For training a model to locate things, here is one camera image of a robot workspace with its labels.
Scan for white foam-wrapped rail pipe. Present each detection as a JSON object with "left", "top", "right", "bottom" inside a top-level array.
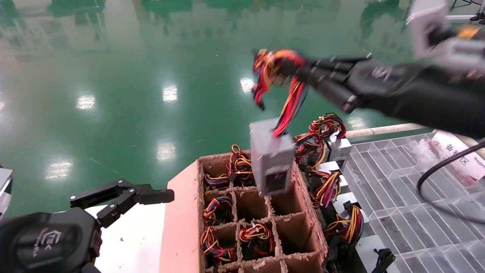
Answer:
[
  {"left": 464, "top": 134, "right": 485, "bottom": 149},
  {"left": 346, "top": 122, "right": 430, "bottom": 139}
]

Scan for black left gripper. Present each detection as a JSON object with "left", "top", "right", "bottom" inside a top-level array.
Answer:
[{"left": 0, "top": 180, "right": 175, "bottom": 273}]

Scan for grey power supply colourful cables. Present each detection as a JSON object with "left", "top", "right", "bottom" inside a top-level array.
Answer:
[
  {"left": 249, "top": 49, "right": 308, "bottom": 197},
  {"left": 203, "top": 195, "right": 234, "bottom": 225},
  {"left": 325, "top": 192, "right": 370, "bottom": 245},
  {"left": 239, "top": 223, "right": 275, "bottom": 257},
  {"left": 200, "top": 227, "right": 238, "bottom": 263},
  {"left": 204, "top": 173, "right": 230, "bottom": 190},
  {"left": 294, "top": 112, "right": 351, "bottom": 168},
  {"left": 227, "top": 144, "right": 259, "bottom": 187},
  {"left": 308, "top": 161, "right": 350, "bottom": 208}
]

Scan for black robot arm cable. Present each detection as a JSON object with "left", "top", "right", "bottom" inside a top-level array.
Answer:
[{"left": 417, "top": 140, "right": 485, "bottom": 225}]

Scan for white sign with Chinese text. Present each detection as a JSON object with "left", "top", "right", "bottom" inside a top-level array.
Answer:
[{"left": 431, "top": 130, "right": 485, "bottom": 181}]

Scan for right wrist grey camera box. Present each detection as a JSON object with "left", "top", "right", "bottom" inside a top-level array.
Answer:
[{"left": 407, "top": 0, "right": 485, "bottom": 75}]

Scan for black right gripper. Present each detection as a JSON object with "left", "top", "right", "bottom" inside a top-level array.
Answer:
[{"left": 299, "top": 54, "right": 485, "bottom": 138}]

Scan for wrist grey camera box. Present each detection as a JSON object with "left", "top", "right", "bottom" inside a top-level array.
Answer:
[
  {"left": 407, "top": 0, "right": 485, "bottom": 75},
  {"left": 0, "top": 167, "right": 14, "bottom": 219}
]

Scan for left wrist grey camera box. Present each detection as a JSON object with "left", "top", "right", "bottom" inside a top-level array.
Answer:
[{"left": 0, "top": 167, "right": 14, "bottom": 219}]

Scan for clear plastic parts bag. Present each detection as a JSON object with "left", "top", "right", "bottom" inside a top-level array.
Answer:
[{"left": 408, "top": 138, "right": 448, "bottom": 168}]

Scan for grey power supply black cables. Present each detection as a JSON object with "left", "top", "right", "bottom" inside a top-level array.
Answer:
[{"left": 323, "top": 234, "right": 397, "bottom": 273}]

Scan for white stand base bar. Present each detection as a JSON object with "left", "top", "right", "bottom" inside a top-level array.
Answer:
[{"left": 447, "top": 14, "right": 485, "bottom": 25}]

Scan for clear acrylic divided tray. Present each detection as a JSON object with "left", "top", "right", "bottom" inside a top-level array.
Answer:
[{"left": 343, "top": 131, "right": 485, "bottom": 273}]

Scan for brown divided cardboard box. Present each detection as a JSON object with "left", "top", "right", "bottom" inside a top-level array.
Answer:
[{"left": 159, "top": 152, "right": 329, "bottom": 273}]

